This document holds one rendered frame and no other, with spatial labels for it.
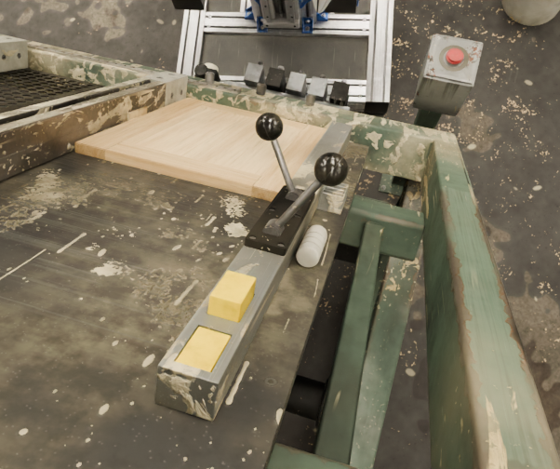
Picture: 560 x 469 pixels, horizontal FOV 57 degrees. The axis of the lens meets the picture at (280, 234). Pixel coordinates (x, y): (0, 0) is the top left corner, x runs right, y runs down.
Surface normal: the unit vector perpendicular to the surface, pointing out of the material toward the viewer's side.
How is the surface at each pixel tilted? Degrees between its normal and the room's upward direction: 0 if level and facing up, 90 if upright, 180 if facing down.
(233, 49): 0
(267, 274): 54
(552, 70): 0
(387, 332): 0
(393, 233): 36
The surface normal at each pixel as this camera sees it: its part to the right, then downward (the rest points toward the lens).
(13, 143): 0.96, 0.25
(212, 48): -0.09, -0.20
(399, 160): -0.23, 0.40
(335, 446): 0.17, -0.88
